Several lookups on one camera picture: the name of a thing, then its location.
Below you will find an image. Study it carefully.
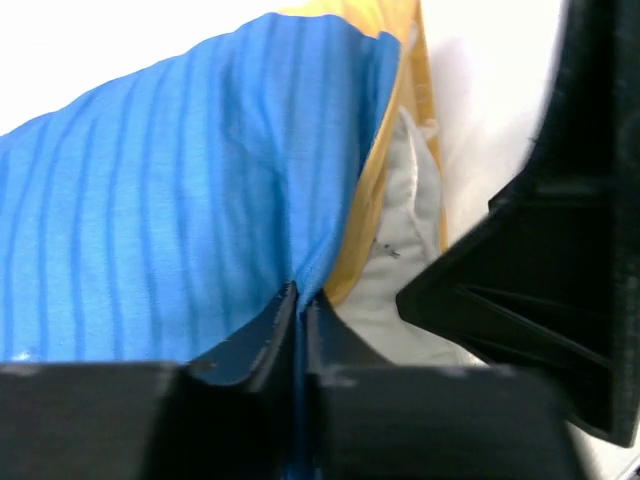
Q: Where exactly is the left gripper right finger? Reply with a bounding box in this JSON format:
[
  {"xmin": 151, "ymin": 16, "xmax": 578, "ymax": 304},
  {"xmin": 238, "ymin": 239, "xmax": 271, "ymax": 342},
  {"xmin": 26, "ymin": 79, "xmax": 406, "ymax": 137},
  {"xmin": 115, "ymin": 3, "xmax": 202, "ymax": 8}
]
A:
[{"xmin": 306, "ymin": 296, "xmax": 588, "ymax": 479}]

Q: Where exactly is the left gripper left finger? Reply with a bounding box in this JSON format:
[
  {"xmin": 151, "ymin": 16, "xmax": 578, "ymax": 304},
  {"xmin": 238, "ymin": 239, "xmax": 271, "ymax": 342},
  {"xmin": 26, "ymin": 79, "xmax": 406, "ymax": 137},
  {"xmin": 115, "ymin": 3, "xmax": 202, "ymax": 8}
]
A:
[{"xmin": 1, "ymin": 283, "xmax": 297, "ymax": 479}]

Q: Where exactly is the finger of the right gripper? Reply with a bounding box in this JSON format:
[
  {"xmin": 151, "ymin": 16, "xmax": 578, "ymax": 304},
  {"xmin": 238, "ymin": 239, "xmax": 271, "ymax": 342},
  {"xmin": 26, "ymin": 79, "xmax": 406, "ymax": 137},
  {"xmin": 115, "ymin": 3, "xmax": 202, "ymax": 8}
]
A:
[{"xmin": 396, "ymin": 1, "xmax": 639, "ymax": 447}]

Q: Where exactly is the white pillow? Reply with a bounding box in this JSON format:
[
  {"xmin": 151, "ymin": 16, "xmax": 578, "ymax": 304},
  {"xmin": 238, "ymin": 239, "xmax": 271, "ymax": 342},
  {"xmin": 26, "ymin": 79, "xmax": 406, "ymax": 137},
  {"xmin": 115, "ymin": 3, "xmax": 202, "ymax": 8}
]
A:
[{"xmin": 336, "ymin": 108, "xmax": 484, "ymax": 366}]

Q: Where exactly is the blue Pikachu pillowcase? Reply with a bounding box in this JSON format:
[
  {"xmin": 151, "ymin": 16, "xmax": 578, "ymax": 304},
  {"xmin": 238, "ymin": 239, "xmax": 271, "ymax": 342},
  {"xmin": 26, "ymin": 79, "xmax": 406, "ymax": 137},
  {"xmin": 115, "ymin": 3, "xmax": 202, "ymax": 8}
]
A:
[{"xmin": 0, "ymin": 0, "xmax": 449, "ymax": 480}]

